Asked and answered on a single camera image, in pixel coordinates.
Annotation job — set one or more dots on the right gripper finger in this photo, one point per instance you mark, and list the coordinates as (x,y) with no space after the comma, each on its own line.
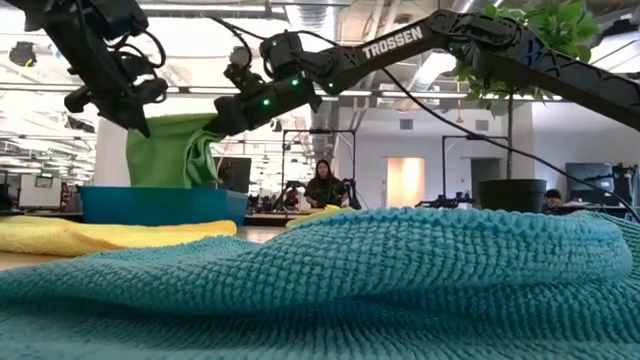
(231,115)

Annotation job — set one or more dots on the black plant pot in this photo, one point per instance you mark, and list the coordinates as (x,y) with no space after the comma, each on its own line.
(510,195)

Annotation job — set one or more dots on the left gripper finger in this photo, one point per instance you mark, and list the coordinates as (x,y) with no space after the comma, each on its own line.
(137,117)
(122,116)

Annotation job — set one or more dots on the small black robot arm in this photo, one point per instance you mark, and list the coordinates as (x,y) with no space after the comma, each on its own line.
(445,201)

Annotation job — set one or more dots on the white cabinet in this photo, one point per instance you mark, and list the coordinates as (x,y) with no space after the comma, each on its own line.
(45,197)

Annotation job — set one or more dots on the silver ribbed ventilation duct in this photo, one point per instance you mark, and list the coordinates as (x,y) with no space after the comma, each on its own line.
(320,15)

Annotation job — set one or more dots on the dark wide monitor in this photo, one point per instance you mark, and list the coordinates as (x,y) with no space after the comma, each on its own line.
(585,177)

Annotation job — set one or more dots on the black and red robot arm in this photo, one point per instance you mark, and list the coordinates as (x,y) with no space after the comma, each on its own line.
(290,197)

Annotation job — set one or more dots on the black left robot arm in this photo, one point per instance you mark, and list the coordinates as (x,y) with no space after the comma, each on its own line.
(65,30)

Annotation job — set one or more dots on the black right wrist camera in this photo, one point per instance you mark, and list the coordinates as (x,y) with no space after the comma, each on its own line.
(280,55)

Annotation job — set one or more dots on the person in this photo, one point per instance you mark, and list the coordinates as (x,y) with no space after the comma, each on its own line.
(325,190)
(552,196)

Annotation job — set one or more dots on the teal microfiber towel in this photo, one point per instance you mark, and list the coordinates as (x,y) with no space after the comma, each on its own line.
(320,280)

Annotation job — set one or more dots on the black flat monitor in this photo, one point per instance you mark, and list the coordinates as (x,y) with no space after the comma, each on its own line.
(237,175)

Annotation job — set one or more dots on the green leafy plant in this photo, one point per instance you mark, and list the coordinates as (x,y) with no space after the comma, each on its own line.
(565,25)

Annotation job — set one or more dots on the black aluminium table frame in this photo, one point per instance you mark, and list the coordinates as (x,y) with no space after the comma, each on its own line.
(265,223)

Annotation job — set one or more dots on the black gantry stand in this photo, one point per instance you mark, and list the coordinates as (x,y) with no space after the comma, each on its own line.
(320,131)
(475,137)

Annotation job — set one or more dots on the white pillar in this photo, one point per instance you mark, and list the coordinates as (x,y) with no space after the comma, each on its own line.
(110,160)

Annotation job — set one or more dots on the wooden workbench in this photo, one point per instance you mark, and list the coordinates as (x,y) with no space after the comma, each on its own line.
(265,216)

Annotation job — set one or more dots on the teal plastic bin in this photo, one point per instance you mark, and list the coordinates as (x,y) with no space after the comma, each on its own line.
(165,207)

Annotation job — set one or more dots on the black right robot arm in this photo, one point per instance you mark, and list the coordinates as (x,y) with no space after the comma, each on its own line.
(450,30)

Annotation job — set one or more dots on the yellow microfiber towel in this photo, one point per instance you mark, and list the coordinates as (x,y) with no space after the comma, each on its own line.
(100,235)

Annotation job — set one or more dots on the grass green microfiber towel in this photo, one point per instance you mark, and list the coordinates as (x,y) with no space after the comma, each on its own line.
(160,155)

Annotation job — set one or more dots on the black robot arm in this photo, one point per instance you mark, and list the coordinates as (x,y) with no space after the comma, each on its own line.
(352,195)

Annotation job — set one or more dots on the black ceiling camera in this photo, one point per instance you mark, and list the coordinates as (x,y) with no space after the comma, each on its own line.
(22,54)
(240,56)

